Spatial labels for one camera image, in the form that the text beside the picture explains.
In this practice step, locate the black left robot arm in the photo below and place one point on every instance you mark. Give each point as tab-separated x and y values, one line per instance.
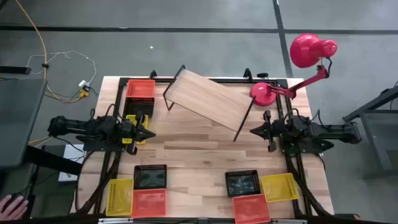
77	126

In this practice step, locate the black flat bar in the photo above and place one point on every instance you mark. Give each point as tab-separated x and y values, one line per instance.
14	70

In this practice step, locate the white paper sheet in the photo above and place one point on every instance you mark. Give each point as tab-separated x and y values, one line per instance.
73	155

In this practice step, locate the black metal rig frame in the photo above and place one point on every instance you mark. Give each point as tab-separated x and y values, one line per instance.
122	81

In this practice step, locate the yellow plastic basket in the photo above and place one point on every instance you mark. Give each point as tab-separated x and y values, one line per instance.
280	187
119	197
130	117

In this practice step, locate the red desk lamp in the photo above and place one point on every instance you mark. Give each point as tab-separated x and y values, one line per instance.
308	51

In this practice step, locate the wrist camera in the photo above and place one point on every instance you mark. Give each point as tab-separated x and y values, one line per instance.
128	129
280	128

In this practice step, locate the person's hand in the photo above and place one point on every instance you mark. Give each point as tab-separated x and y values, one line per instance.
12	208

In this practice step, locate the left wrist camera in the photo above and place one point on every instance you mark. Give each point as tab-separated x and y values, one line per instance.
128	129

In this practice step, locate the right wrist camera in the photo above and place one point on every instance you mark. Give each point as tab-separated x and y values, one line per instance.
280	128

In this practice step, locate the gray metal table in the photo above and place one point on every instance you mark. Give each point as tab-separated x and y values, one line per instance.
379	133

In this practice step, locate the wooden shelf with black legs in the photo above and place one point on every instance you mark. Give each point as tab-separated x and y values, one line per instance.
205	96

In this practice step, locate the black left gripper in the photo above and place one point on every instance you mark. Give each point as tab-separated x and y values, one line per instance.
132	148

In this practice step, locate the gray desk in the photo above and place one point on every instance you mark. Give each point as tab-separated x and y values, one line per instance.
18	121

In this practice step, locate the white power adapter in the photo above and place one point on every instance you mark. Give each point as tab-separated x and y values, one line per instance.
83	84

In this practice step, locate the black plastic basket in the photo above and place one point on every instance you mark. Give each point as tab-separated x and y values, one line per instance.
242	183
150	177
140	107

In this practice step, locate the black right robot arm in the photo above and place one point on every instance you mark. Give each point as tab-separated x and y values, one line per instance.
329	130

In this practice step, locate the black desk beam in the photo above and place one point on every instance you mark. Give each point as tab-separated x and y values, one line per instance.
53	160

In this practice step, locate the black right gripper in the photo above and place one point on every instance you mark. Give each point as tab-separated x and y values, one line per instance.
272	147

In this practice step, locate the orange plastic basket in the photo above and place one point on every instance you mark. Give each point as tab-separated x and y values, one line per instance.
148	203
140	88
251	210

